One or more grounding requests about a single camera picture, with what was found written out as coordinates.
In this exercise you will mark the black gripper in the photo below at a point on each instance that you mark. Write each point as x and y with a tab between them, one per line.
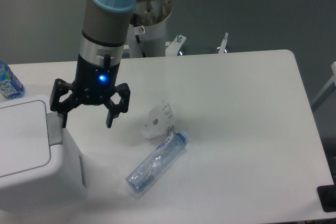
93	85

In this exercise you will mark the white push-lid trash can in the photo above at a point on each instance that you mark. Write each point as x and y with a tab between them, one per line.
41	164

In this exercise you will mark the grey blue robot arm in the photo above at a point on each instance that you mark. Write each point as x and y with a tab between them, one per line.
104	33

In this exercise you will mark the blue labelled water bottle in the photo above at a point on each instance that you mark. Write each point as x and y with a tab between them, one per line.
11	87

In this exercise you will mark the crumpled white paper packet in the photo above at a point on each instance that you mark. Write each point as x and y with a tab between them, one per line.
160	122

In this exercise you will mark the clear empty plastic bottle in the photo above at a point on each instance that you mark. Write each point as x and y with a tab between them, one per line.
157	161

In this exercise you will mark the black clamp at table corner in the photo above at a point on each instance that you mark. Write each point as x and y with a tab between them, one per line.
326	195

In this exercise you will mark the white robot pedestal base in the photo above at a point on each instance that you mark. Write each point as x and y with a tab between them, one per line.
147	31

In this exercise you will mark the white frame at right edge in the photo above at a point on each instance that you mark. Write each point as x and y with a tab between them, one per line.
327	89

